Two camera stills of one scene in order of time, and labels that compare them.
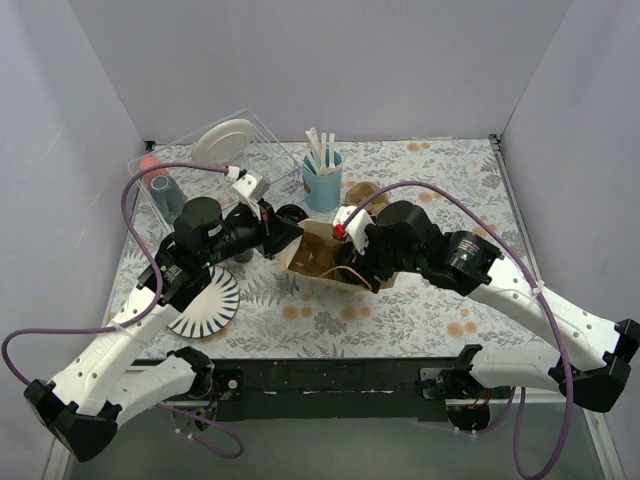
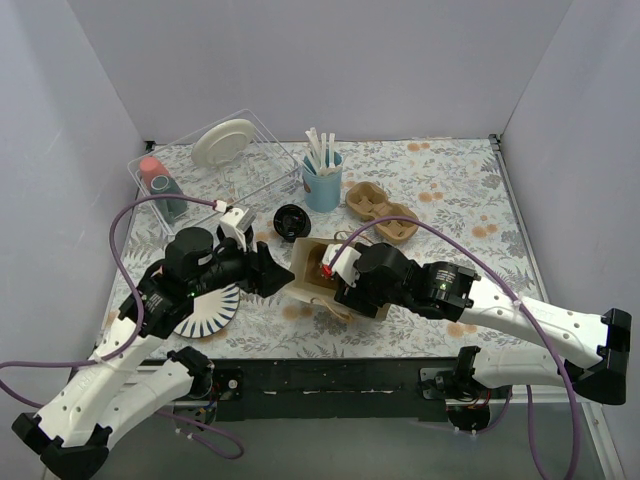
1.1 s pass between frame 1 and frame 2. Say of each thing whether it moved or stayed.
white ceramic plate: stayed
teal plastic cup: stayed
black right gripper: moved
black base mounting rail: stayed
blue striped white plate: stayed
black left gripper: moved
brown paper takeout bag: moved
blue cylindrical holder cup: stayed
